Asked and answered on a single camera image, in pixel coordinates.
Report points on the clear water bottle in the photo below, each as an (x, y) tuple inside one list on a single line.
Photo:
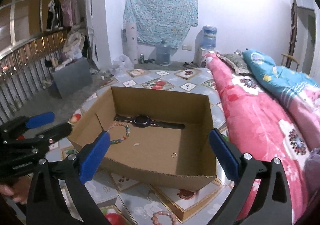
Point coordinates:
[(163, 53)]

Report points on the left hand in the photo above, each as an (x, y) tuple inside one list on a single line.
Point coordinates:
[(19, 191)]

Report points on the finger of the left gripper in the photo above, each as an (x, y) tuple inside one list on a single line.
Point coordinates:
[(37, 121), (11, 137)]

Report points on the brown cardboard box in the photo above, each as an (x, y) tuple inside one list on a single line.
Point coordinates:
[(174, 158)]

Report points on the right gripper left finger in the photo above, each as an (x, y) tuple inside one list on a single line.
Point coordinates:
[(46, 204)]

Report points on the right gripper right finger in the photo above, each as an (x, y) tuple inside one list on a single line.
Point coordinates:
[(272, 203)]

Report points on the blue cartoon blanket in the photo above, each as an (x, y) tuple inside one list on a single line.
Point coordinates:
[(292, 89)]

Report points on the black round wristwatch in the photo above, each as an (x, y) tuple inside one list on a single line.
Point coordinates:
[(143, 121)]

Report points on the blue water jug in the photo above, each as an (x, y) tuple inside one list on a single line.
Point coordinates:
[(209, 37)]

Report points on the metal balcony railing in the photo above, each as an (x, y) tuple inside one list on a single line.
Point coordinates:
[(23, 70)]

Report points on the white plastic bag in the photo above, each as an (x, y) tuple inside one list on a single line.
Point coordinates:
[(120, 64)]

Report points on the pink floral quilt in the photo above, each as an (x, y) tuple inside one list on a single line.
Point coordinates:
[(259, 125)]

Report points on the blue floral hanging cloth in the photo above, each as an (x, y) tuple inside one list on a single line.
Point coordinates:
[(158, 20)]

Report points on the hanging clothes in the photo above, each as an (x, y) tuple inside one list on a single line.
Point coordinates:
[(62, 14)]

